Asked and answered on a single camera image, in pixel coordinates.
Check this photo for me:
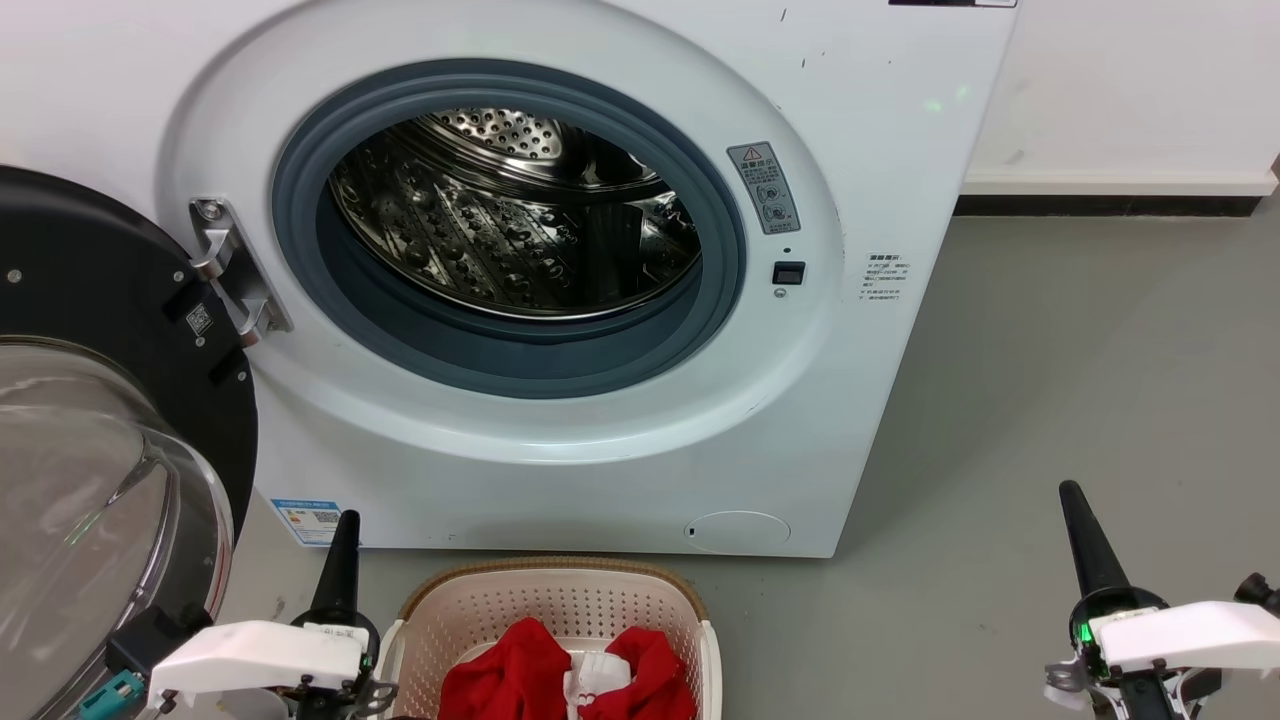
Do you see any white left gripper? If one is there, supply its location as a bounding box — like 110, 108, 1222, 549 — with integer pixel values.
145, 510, 398, 720

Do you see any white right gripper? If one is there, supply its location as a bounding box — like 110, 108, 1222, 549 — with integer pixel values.
1045, 481, 1280, 720

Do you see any red garment with white stripes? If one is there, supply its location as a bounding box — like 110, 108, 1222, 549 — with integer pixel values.
438, 617, 698, 720

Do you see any beige perforated laundry basket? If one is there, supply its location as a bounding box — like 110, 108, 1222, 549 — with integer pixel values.
378, 557, 723, 720

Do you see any stainless steel washing machine drum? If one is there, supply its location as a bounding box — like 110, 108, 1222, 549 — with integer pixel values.
328, 107, 703, 321

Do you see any washing machine door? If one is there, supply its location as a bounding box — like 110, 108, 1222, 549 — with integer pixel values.
0, 165, 259, 720

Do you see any blue energy label sticker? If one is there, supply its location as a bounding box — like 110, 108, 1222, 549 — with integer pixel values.
270, 498, 343, 547

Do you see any grey rubber door gasket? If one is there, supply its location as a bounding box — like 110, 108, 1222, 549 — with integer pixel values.
272, 58, 748, 399

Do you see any white front-loading washing machine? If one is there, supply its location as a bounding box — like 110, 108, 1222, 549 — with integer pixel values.
0, 0, 1021, 559

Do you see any metal door hinge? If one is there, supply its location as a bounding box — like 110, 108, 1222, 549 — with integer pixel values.
188, 197, 294, 349

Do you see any small text sticker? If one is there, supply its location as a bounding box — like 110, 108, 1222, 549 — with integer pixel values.
862, 252, 911, 303

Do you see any black baseboard strip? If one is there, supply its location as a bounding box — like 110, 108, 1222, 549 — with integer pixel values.
955, 194, 1263, 218

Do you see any round white filter cover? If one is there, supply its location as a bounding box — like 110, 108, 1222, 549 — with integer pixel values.
684, 510, 792, 553

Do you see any grey warning sticker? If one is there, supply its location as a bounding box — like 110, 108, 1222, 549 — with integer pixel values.
727, 141, 801, 236

